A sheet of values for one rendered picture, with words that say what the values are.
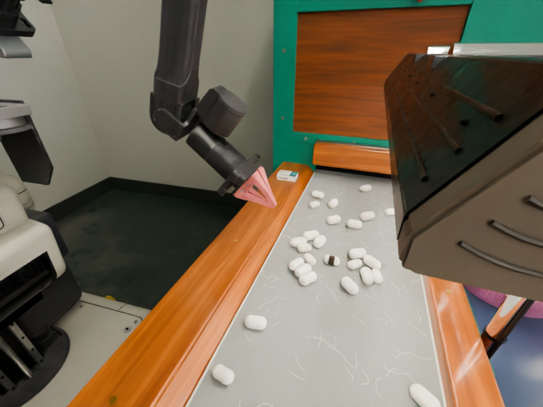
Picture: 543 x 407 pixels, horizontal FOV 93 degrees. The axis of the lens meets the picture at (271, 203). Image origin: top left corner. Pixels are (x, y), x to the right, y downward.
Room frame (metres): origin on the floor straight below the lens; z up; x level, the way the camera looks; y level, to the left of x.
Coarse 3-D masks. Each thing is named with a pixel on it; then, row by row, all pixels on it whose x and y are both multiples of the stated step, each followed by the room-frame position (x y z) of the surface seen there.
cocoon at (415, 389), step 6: (414, 384) 0.16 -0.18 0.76; (414, 390) 0.16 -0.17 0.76; (420, 390) 0.16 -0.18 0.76; (426, 390) 0.16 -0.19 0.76; (414, 396) 0.15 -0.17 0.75; (420, 396) 0.15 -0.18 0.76; (426, 396) 0.15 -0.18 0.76; (432, 396) 0.15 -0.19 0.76; (420, 402) 0.15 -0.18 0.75; (426, 402) 0.14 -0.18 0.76; (432, 402) 0.14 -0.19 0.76; (438, 402) 0.14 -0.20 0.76
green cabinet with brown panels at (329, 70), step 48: (288, 0) 0.90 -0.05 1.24; (336, 0) 0.86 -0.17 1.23; (384, 0) 0.82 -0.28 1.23; (432, 0) 0.78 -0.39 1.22; (480, 0) 0.75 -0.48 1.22; (528, 0) 0.72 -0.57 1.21; (288, 48) 0.90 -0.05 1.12; (336, 48) 0.87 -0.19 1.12; (384, 48) 0.82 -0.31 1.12; (288, 96) 0.90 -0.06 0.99; (336, 96) 0.86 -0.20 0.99; (384, 96) 0.82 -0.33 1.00; (384, 144) 0.79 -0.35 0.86
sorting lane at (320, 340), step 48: (336, 192) 0.71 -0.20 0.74; (384, 192) 0.71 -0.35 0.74; (288, 240) 0.47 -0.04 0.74; (336, 240) 0.47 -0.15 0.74; (384, 240) 0.47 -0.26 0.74; (288, 288) 0.33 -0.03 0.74; (336, 288) 0.33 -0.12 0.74; (384, 288) 0.33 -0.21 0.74; (240, 336) 0.24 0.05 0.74; (288, 336) 0.24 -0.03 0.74; (336, 336) 0.24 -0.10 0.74; (384, 336) 0.24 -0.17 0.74; (432, 336) 0.24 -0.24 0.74; (240, 384) 0.17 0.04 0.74; (288, 384) 0.17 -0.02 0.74; (336, 384) 0.17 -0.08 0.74; (384, 384) 0.17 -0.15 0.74; (432, 384) 0.17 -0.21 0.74
